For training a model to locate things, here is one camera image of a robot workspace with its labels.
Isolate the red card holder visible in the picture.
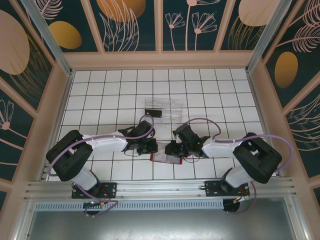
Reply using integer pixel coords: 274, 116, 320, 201
149, 151, 194, 166

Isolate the grey metal sheet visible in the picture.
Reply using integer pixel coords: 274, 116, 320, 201
14, 197, 308, 240

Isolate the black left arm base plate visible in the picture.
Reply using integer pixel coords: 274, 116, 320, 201
71, 181, 118, 200

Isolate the black credit card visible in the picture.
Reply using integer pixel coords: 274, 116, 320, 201
144, 108, 163, 118

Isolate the aluminium frame post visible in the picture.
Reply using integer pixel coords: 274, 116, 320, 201
245, 0, 292, 74
20, 0, 75, 76

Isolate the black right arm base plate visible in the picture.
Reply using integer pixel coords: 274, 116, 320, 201
204, 179, 251, 198

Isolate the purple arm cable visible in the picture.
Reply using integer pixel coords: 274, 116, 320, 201
183, 118, 292, 216
48, 114, 155, 218

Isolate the clear acrylic organizer tray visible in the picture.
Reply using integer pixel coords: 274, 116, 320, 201
144, 97, 185, 125

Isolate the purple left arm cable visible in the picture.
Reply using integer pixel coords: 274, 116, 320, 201
48, 114, 155, 218

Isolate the slotted grey cable duct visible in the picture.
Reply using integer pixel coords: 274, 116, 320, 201
34, 199, 225, 211

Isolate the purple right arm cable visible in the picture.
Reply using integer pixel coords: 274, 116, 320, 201
183, 118, 292, 216

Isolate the aluminium mounting rail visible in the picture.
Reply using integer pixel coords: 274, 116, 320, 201
23, 176, 300, 201

